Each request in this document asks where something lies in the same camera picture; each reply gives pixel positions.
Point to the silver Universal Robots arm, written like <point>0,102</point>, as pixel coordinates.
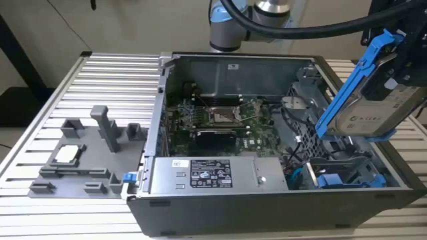
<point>227,32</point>

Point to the metal disk bay cage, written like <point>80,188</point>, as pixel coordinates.
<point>300,120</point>

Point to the green motherboard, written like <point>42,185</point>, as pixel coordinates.
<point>263,140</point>

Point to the grey fan shroud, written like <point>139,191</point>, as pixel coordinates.
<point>214,77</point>

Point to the CPU socket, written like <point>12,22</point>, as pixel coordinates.
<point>218,116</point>

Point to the black graphics card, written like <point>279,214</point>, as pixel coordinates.
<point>214,140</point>

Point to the open black PC case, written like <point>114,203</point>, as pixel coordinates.
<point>234,215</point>

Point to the silver power supply unit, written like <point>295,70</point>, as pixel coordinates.
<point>167,175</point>

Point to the blue case latch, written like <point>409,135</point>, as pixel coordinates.
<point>130,178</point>

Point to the grey parts rack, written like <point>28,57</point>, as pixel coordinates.
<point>90,155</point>

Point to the silver CPU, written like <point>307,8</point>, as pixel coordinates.
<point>68,153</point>

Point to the black table leg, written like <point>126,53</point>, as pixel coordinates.
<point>23,50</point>

